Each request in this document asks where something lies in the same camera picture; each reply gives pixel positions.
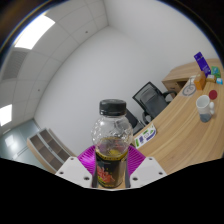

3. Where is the wooden shelf cabinet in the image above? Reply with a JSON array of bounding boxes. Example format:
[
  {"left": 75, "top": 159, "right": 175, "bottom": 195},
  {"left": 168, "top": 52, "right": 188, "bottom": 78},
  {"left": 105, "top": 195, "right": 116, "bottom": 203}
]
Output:
[{"left": 26, "top": 128, "right": 76, "bottom": 174}]

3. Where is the small pale box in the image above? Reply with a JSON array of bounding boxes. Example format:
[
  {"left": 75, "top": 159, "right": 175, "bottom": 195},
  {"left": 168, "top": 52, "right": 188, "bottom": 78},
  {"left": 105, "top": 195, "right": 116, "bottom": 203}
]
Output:
[{"left": 205, "top": 74, "right": 217, "bottom": 83}]

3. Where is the wooden side desk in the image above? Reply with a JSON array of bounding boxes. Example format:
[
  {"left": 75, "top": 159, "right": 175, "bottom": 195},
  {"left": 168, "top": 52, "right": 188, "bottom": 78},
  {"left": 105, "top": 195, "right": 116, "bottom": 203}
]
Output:
[{"left": 161, "top": 58, "right": 224, "bottom": 94}]

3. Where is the round grey disc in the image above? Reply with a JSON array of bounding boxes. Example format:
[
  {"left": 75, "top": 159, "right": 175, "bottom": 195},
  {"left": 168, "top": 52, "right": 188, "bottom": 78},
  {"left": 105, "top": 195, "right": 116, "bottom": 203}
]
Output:
[{"left": 181, "top": 83, "right": 198, "bottom": 98}]

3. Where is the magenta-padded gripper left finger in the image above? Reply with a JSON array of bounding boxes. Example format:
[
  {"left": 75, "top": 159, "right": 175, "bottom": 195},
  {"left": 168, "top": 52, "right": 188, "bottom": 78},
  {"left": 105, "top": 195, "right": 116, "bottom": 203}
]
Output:
[{"left": 54, "top": 145, "right": 99, "bottom": 189}]

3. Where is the white and green pamphlet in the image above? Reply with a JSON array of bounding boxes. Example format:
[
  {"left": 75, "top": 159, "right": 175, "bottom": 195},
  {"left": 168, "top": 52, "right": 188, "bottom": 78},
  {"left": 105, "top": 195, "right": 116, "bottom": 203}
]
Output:
[{"left": 133, "top": 123, "right": 158, "bottom": 150}]

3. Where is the clear bottle with black cap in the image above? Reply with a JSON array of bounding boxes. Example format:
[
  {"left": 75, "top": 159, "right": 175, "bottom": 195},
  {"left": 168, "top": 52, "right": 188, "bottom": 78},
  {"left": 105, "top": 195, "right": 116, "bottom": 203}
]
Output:
[{"left": 91, "top": 98, "right": 134, "bottom": 190}]

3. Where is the grey mesh office chair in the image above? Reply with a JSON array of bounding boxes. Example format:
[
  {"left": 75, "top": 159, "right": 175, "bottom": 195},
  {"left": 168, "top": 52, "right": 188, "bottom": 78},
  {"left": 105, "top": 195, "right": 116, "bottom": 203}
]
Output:
[{"left": 132, "top": 81, "right": 178, "bottom": 126}]

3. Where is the white mug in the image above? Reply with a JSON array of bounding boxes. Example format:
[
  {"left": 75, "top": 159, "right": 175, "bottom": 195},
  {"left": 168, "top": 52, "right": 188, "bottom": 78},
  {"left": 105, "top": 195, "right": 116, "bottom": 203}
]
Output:
[{"left": 195, "top": 94, "right": 216, "bottom": 124}]

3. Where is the green flat box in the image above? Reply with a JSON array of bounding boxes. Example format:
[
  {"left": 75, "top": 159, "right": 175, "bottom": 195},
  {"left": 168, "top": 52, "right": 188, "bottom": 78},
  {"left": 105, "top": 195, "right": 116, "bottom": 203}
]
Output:
[{"left": 210, "top": 65, "right": 222, "bottom": 78}]

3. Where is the flat round red coaster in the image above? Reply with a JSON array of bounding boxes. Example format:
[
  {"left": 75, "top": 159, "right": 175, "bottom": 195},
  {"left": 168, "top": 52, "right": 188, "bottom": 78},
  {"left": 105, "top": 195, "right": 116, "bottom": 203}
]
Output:
[{"left": 208, "top": 89, "right": 219, "bottom": 100}]

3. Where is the ceiling air vent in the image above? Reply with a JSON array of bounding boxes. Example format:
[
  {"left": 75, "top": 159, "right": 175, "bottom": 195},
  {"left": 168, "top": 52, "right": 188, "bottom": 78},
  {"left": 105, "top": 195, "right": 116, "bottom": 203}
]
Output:
[{"left": 1, "top": 49, "right": 28, "bottom": 81}]

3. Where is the ceiling light panel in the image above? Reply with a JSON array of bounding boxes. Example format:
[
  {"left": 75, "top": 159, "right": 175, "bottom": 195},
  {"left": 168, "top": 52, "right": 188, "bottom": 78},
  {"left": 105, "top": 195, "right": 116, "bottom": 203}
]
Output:
[
  {"left": 0, "top": 103, "right": 13, "bottom": 127},
  {"left": 13, "top": 13, "right": 56, "bottom": 50}
]

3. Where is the black chair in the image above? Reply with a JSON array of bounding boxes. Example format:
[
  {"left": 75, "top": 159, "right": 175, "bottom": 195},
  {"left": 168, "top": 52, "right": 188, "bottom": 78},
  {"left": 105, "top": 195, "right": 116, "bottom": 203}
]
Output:
[{"left": 124, "top": 108, "right": 145, "bottom": 136}]

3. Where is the purple sign card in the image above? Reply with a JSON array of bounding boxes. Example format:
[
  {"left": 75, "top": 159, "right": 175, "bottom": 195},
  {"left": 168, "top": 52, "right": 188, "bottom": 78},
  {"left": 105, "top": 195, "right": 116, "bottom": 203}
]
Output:
[{"left": 193, "top": 51, "right": 212, "bottom": 78}]

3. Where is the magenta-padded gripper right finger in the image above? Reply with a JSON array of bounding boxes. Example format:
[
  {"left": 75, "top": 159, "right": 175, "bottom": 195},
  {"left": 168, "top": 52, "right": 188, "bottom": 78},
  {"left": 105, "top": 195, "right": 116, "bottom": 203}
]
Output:
[{"left": 126, "top": 145, "right": 168, "bottom": 189}]

